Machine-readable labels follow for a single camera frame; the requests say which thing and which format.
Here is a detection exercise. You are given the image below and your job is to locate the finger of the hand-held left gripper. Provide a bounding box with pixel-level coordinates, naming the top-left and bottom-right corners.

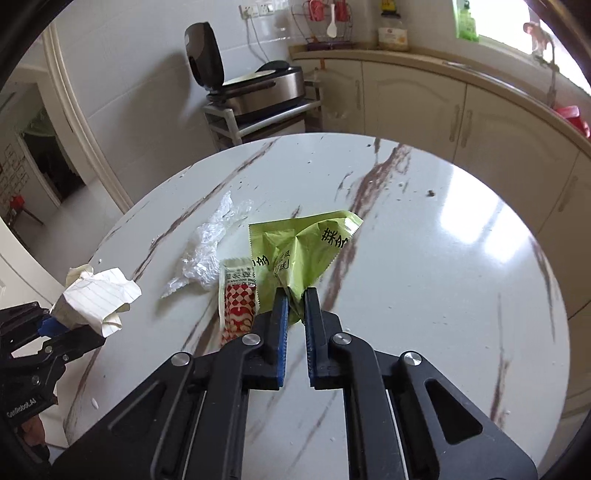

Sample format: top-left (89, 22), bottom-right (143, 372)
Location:
top-left (0, 302), bottom-right (51, 344)
top-left (14, 318), bottom-right (108, 370)

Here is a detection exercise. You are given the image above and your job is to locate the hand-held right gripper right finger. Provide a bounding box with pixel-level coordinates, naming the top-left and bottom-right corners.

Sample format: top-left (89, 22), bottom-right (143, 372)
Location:
top-left (302, 287), bottom-right (541, 480)

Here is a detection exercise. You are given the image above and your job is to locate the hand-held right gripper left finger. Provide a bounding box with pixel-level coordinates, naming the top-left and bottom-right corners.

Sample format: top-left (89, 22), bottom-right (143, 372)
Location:
top-left (51, 288), bottom-right (291, 480)

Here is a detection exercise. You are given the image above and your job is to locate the lined paper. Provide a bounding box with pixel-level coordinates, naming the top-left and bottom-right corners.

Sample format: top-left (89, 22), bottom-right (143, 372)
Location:
top-left (50, 263), bottom-right (143, 337)

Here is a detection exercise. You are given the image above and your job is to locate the green snack packet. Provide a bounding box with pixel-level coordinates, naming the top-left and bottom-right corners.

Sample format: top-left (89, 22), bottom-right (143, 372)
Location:
top-left (248, 210), bottom-right (365, 326)

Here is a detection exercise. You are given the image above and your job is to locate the person's left hand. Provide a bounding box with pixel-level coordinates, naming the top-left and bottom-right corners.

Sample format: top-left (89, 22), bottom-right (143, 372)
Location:
top-left (19, 415), bottom-right (47, 462)

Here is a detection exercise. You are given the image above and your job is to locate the red white snack packet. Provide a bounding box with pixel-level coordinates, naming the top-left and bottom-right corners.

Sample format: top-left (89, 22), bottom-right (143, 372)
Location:
top-left (218, 257), bottom-right (259, 344)

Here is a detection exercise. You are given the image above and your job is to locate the clear crumpled plastic bag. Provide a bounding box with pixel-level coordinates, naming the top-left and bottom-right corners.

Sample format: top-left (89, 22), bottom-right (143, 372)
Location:
top-left (159, 190), bottom-right (254, 300)

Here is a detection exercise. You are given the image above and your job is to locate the grey storage rack cart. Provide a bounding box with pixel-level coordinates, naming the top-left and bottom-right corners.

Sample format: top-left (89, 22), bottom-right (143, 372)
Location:
top-left (202, 69), bottom-right (324, 153)

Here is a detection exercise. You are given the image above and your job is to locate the electric griddle with black lid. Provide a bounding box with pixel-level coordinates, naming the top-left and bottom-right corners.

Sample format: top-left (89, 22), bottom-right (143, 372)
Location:
top-left (185, 22), bottom-right (306, 123)

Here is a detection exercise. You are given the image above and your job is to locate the clear jar with orange label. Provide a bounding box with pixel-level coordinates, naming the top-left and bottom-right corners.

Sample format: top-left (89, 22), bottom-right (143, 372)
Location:
top-left (378, 13), bottom-right (410, 51)

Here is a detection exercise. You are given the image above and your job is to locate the red plastic basin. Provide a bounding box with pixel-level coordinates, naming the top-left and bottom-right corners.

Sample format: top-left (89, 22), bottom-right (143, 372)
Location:
top-left (554, 105), bottom-right (591, 139)

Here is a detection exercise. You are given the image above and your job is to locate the metal faucet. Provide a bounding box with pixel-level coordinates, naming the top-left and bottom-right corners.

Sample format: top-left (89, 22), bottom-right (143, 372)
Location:
top-left (545, 55), bottom-right (561, 108)

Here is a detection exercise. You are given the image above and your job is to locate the green detergent bottle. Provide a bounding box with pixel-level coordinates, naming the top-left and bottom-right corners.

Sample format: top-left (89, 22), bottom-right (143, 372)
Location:
top-left (455, 0), bottom-right (480, 42)

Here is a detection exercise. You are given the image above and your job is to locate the kitchen window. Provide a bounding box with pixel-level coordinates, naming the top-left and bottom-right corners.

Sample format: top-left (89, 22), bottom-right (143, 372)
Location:
top-left (455, 0), bottom-right (555, 49)

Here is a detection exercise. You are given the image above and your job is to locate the wire cup rack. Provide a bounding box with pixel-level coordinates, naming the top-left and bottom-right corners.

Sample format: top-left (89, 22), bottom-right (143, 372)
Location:
top-left (290, 0), bottom-right (357, 51)

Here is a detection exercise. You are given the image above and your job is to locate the white power cable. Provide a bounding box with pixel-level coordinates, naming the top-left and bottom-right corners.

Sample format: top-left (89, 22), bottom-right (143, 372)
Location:
top-left (247, 16), bottom-right (273, 65)

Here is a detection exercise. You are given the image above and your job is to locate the white wall outlet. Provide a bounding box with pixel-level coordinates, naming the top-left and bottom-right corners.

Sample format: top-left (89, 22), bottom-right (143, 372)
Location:
top-left (239, 1), bottom-right (274, 18)

